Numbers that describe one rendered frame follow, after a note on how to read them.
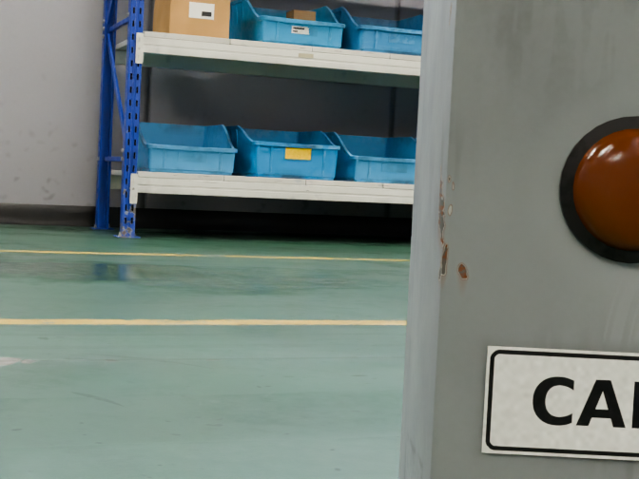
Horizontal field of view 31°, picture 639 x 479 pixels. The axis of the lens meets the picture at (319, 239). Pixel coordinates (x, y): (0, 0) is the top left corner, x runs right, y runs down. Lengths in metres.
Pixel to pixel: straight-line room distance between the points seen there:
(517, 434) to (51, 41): 5.05
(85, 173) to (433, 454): 5.03
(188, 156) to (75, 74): 0.86
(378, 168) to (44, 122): 1.47
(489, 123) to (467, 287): 0.03
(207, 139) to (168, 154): 0.50
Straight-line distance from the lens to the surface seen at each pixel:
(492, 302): 0.22
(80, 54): 5.25
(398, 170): 4.89
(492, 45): 0.22
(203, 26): 4.66
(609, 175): 0.22
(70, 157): 5.23
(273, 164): 4.68
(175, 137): 5.08
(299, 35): 4.77
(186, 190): 4.55
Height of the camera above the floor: 0.26
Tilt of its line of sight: 3 degrees down
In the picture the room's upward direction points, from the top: 3 degrees clockwise
